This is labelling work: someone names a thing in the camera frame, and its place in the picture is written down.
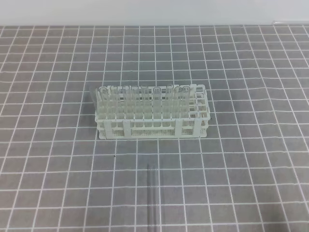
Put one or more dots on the grey grid tablecloth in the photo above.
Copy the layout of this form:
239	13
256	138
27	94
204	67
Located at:
250	174

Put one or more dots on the white test tube rack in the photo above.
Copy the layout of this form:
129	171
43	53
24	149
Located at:
194	126

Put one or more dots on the clear glass test tube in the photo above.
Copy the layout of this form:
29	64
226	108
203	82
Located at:
152	187

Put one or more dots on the clear tube leftmost leaning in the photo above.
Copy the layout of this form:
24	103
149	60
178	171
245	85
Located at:
93	93

